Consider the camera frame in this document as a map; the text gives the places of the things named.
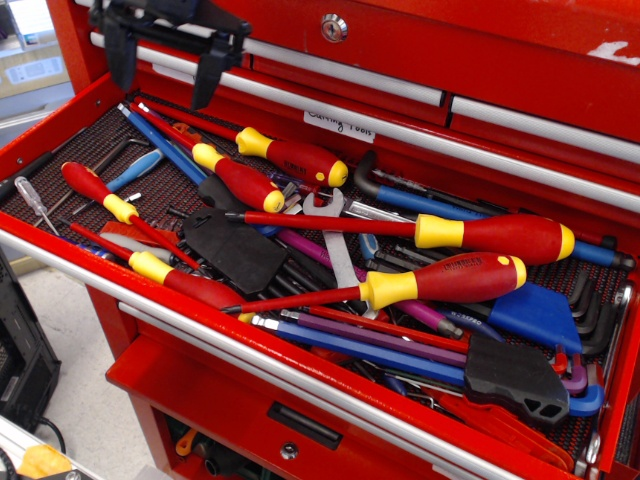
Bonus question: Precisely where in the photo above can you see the silver chest lock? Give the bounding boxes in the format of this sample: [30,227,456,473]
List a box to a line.
[321,13,348,43]

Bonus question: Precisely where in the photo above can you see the small red yellow screwdriver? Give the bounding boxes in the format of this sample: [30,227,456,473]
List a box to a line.
[61,162,200,270]

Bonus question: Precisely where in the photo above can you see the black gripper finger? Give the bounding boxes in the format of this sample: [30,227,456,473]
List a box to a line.
[191,31,245,110]
[102,9,137,92]

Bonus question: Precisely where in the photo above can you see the silver open end wrench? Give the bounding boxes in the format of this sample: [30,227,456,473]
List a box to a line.
[301,187,380,321]

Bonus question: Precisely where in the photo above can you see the white label cutting tools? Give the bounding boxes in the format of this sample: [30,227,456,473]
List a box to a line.
[303,111,376,144]

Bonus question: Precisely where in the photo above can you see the clear handle small screwdriver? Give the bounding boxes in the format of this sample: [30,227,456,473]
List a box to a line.
[14,176,59,236]

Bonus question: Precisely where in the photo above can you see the open red drawer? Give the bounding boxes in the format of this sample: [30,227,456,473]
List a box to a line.
[1,60,639,479]

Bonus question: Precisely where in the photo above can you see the long blue hex key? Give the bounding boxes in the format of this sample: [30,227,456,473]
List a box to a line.
[117,103,207,185]
[251,314,604,425]

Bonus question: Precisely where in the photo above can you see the black hex key holder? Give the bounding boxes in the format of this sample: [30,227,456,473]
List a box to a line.
[464,336,570,427]
[183,207,287,295]

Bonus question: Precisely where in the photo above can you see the red yellow screwdriver centre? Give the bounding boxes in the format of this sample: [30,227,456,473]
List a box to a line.
[222,252,527,314]

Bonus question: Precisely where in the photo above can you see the black box on floor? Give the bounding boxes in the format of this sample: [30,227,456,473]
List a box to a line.
[1,256,61,432]

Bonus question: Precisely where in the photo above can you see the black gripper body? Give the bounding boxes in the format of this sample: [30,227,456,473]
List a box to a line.
[89,0,252,36]

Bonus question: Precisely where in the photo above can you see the blue sleeved large hex key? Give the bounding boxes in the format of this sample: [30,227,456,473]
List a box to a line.
[353,151,638,272]

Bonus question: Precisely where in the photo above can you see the long purple hex key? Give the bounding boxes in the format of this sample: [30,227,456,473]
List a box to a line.
[277,310,588,396]

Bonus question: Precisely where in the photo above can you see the black hex key holder right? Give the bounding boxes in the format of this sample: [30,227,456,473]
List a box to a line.
[464,336,570,427]

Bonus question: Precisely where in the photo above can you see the magenta handle tool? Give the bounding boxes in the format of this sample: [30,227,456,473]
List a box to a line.
[275,229,463,339]

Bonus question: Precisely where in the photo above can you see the red yellow screwdriver front left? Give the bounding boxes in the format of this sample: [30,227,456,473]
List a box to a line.
[61,219,243,309]

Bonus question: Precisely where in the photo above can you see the black L hex key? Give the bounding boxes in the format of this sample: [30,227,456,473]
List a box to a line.
[35,138,151,229]

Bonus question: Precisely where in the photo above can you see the blue hex key holder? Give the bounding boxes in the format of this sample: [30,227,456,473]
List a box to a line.
[488,282,583,355]

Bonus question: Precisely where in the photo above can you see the long blue hex key back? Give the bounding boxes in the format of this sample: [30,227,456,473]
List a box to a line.
[117,103,207,185]

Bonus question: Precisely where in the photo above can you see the red yellow screwdriver back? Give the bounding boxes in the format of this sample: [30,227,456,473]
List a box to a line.
[132,101,349,187]

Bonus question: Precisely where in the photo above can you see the red tool chest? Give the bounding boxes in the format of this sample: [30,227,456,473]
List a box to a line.
[44,0,640,480]

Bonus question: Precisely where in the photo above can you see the blue handle small screwdriver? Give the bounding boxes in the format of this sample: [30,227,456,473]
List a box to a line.
[72,147,166,217]

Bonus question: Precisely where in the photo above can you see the large red yellow screwdriver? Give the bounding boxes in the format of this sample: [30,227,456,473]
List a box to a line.
[225,211,576,265]

